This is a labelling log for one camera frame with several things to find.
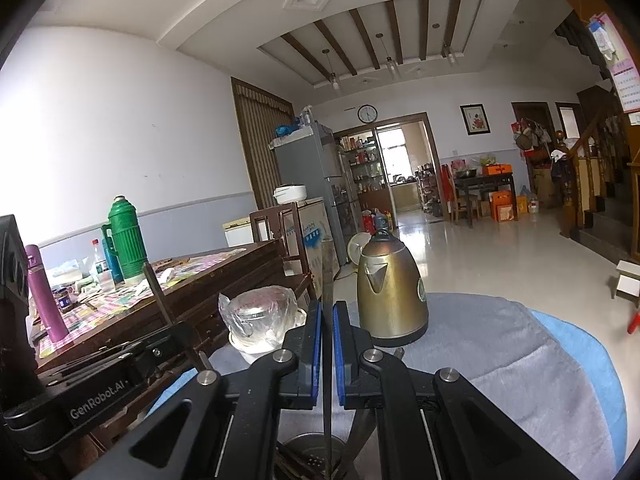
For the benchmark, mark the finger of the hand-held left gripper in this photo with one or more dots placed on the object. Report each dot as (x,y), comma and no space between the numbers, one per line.
(172,345)

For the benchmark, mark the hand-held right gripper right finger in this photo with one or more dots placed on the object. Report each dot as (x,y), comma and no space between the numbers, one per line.
(340,350)

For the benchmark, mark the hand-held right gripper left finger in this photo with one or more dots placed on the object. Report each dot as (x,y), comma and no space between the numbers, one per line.
(314,350)

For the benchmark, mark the thin metal blade utensil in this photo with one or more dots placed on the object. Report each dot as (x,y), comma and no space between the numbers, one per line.
(328,280)

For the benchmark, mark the patterned tablecloth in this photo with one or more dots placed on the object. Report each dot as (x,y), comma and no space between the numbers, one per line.
(125,300)

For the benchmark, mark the clear plastic bag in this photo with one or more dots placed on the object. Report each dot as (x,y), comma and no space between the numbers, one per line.
(260,305)

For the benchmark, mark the golden electric kettle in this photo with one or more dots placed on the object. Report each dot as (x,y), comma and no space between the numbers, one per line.
(392,295)

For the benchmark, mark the carved wooden table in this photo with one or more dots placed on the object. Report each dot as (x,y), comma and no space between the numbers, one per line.
(225,280)

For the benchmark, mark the white floor fan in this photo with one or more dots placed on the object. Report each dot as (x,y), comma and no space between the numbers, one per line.
(357,249)

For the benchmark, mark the blue bottle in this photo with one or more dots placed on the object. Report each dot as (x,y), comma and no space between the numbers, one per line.
(111,262)

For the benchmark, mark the small dark jar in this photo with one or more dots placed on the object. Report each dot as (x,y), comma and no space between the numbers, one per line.
(64,302)

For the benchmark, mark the round metal skimmer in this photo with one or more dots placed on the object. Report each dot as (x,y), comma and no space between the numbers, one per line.
(310,457)

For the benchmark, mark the white printed freezer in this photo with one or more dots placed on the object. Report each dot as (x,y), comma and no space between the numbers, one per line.
(317,240)

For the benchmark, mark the purple bottle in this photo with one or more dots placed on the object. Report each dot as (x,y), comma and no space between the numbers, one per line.
(45,300)

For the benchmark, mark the clear bottle red cap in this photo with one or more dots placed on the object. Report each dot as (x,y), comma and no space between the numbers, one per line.
(96,262)

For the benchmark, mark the green thermos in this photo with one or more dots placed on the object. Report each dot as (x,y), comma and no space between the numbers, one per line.
(125,240)

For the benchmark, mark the wooden chair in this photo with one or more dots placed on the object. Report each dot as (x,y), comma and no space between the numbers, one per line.
(280,225)

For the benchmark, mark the cream chest freezer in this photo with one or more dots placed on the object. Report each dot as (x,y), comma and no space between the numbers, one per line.
(237,232)

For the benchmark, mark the white rice cooker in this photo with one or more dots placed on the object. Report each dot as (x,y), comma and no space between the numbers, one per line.
(290,193)

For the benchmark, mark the grey towel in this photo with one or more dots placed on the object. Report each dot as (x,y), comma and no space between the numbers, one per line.
(500,360)

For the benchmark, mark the grey refrigerator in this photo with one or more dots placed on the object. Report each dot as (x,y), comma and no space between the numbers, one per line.
(310,160)

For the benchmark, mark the shelf with bottles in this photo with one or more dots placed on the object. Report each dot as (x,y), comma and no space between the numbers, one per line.
(362,160)

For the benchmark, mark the wooden slatted screen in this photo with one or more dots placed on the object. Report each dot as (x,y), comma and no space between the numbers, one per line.
(260,150)

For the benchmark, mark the orange boxes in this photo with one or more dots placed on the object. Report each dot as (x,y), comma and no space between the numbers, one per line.
(502,205)

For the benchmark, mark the dark dining table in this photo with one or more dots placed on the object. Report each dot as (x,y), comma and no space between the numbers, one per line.
(482,182)

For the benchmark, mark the blue bundle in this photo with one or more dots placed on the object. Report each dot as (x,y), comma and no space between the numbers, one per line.
(286,130)

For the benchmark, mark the orange box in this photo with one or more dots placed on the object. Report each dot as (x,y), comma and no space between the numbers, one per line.
(495,168)

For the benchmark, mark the water jug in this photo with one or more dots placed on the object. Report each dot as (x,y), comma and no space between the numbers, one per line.
(526,199)

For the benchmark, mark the blue cloth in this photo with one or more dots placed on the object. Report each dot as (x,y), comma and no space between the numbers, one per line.
(585,357)

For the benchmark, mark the pendant lamp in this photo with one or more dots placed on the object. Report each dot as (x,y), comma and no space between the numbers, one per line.
(334,80)
(450,52)
(392,65)

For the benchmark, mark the red object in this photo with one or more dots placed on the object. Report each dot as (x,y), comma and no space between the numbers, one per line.
(634,322)

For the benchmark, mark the white box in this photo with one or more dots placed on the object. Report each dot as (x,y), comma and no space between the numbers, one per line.
(627,280)

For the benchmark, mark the wooden stair railing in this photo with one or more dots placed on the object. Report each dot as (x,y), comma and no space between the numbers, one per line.
(590,175)

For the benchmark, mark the round wall clock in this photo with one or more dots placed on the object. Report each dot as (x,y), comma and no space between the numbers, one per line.
(367,113)

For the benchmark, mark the framed wall picture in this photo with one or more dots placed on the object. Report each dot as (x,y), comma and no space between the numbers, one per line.
(473,119)

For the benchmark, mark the wall calendar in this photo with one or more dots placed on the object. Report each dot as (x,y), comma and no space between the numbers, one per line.
(622,75)

